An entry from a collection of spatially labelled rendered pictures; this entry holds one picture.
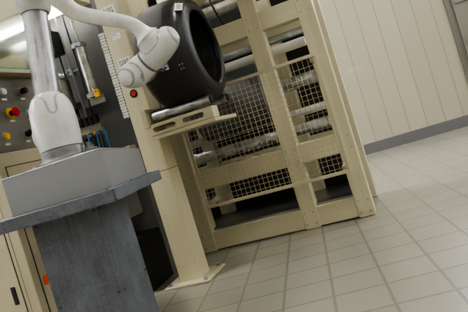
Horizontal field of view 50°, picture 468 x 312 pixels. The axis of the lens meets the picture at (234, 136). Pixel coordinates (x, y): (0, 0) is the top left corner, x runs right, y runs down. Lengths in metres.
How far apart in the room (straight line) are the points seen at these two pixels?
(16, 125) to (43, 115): 0.57
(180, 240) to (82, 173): 1.14
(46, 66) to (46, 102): 0.29
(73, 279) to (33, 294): 0.43
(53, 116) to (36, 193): 0.28
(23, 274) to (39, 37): 0.96
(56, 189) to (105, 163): 0.19
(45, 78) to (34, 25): 0.22
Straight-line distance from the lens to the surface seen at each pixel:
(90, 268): 1.81
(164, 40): 1.94
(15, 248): 2.24
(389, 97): 6.00
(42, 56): 2.16
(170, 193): 2.71
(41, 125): 1.87
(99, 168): 1.70
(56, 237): 1.83
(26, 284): 2.26
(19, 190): 1.84
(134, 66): 1.98
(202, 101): 2.49
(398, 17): 6.11
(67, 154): 1.84
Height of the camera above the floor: 0.71
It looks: 1 degrees down
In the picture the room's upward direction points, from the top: 17 degrees counter-clockwise
